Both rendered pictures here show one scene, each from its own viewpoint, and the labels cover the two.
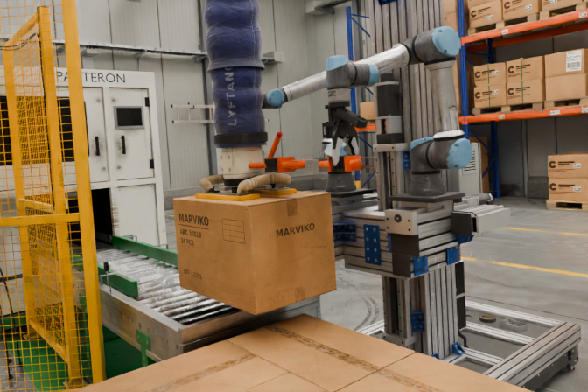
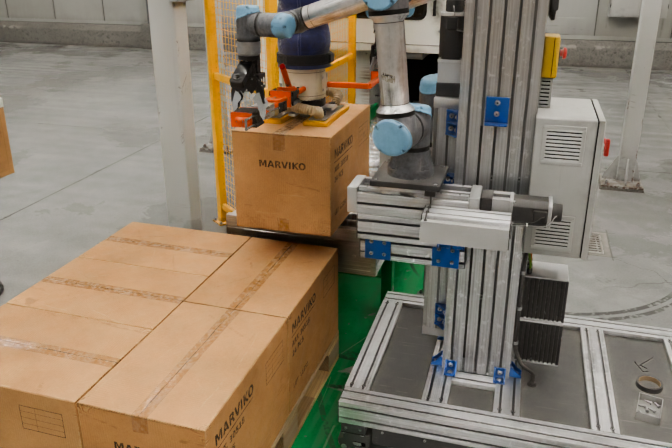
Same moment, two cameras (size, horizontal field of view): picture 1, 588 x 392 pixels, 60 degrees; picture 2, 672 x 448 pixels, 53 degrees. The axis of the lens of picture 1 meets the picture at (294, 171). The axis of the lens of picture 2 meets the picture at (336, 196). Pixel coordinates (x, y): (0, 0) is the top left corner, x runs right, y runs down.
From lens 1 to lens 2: 2.30 m
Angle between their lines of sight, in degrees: 57
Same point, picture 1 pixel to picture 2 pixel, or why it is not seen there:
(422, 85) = (479, 23)
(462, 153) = (385, 138)
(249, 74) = not seen: outside the picture
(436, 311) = (466, 317)
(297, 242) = (283, 177)
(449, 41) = not seen: outside the picture
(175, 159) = not seen: outside the picture
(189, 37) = not seen: outside the picture
